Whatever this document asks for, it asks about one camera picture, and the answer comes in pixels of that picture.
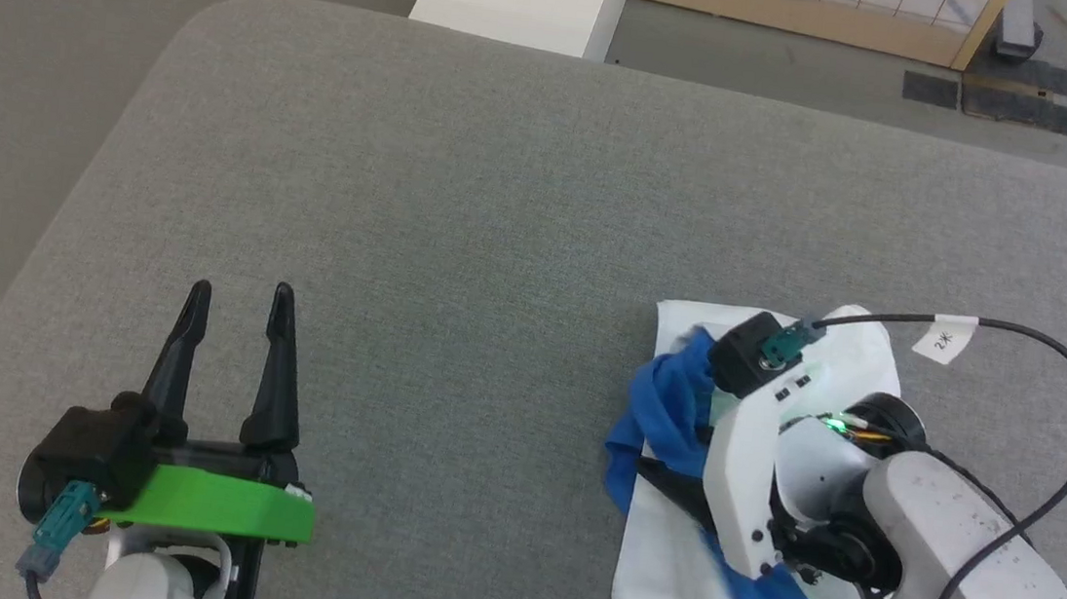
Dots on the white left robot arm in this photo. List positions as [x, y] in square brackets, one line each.
[144, 585]

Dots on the grey metal stand foot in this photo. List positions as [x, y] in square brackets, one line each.
[1020, 28]

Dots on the blue and white T-shirt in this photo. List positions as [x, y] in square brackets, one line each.
[662, 586]

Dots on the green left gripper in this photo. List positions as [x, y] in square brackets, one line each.
[211, 501]

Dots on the brown-centred dark floor mat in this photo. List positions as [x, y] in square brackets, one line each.
[1027, 107]

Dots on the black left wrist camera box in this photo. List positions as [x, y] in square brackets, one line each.
[99, 444]

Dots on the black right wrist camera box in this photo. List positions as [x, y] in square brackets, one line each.
[743, 359]

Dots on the grey fabric sofa cushion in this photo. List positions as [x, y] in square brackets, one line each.
[447, 281]

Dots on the dark rubber floor mat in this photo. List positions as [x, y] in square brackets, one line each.
[1045, 75]

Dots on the lemon print partition screen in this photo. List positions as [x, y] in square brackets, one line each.
[815, 18]

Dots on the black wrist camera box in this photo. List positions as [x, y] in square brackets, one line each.
[99, 444]
[743, 359]

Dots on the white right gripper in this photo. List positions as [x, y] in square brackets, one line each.
[740, 476]

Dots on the small dark floor mat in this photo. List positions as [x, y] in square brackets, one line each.
[931, 89]

